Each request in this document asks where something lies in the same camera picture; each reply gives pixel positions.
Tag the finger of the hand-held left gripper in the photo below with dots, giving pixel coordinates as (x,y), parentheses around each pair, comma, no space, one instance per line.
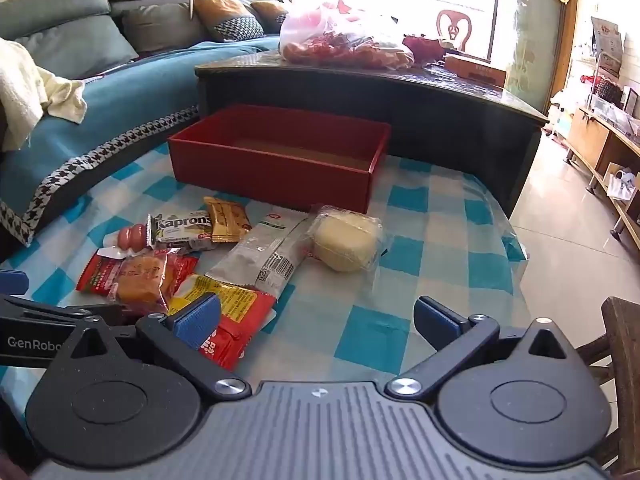
(50,312)
(12,281)

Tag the wooden tv cabinet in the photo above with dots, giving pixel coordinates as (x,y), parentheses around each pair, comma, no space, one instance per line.
(590,140)

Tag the large grey-green cushion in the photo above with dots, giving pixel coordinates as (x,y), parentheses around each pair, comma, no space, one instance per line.
(80,47)

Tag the grey-green throw pillow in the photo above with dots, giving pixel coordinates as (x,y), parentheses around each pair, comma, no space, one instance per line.
(160,27)

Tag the orange cardboard box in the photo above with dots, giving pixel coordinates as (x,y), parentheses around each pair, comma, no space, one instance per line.
(475,72)

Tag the dark wooden chair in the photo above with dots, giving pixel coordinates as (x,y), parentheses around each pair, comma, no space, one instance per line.
(622,340)

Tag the red cardboard box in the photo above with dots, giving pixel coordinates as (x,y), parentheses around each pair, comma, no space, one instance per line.
(270,180)

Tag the red-wrapped bread packet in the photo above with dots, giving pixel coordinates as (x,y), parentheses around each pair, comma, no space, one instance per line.
(140,275)

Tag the crumpled red bag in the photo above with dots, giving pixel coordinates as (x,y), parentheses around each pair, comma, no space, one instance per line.
(425,50)

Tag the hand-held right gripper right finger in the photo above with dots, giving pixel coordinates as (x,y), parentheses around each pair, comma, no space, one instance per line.
(437,320)

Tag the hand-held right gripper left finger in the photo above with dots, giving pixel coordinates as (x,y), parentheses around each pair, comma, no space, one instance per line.
(197,317)

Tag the white bag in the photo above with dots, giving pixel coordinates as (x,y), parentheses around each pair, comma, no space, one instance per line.
(622,185)

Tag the long white snack packet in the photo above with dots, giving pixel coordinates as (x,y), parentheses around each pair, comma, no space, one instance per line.
(260,260)

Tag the sausage pack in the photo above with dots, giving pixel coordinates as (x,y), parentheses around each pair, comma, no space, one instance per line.
(131,236)

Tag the clear-wrapped cream bun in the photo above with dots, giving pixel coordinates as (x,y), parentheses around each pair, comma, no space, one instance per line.
(345,242)

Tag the dark coffee table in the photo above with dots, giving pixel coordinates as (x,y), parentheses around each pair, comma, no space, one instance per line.
(450,130)

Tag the cream cloth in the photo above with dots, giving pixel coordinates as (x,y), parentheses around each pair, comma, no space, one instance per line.
(25,90)

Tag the yellow red snack packet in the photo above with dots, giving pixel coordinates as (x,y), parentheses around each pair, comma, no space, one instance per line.
(235,305)

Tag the orange patterned pillow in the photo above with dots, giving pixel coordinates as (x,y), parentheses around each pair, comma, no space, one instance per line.
(270,15)
(227,17)

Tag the carved wooden chair backrest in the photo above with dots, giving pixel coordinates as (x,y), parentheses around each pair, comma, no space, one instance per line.
(454,11)

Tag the clear plastic bag of snacks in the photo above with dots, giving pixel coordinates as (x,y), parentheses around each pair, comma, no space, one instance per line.
(340,45)

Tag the small gold snack packet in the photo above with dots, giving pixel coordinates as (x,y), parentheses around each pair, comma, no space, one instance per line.
(227,220)

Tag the wafer biscuit packet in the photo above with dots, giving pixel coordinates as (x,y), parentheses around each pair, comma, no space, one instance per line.
(182,227)

